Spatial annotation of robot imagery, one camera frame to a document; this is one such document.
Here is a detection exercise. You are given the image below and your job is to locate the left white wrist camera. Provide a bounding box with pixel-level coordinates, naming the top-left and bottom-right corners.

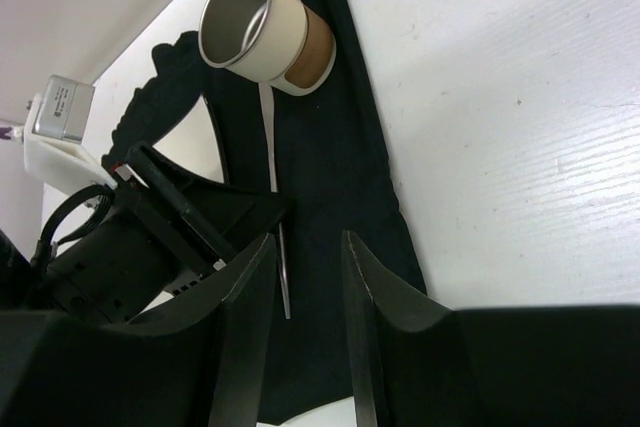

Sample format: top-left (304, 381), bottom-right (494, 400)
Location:
top-left (22, 75), bottom-right (117, 196)

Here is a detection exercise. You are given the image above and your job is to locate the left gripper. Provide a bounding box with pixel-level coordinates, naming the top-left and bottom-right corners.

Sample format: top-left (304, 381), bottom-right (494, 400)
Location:
top-left (1, 143), bottom-right (290, 325)

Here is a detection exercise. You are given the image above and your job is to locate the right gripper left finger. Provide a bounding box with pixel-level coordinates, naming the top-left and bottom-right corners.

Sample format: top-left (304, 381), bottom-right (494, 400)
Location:
top-left (1, 234), bottom-right (277, 426)

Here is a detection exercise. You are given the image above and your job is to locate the white square plate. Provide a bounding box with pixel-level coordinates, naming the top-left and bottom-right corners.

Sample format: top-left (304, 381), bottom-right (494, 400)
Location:
top-left (153, 96), bottom-right (225, 183)

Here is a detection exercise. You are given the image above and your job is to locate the silver metal cup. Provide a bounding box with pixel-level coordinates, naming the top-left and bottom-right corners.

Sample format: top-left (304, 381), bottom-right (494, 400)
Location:
top-left (198, 0), bottom-right (337, 96)

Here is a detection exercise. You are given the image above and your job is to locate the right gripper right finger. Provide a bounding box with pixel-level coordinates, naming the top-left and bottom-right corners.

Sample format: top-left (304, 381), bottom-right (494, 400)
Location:
top-left (342, 232), bottom-right (639, 426)

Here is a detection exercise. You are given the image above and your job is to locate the black cloth placemat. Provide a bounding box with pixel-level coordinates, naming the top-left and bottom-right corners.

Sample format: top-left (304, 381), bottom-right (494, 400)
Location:
top-left (101, 0), bottom-right (425, 425)

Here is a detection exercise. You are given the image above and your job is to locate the copper handled knife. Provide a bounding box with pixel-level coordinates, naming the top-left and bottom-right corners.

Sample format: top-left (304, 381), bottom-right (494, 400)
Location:
top-left (257, 82), bottom-right (293, 321)

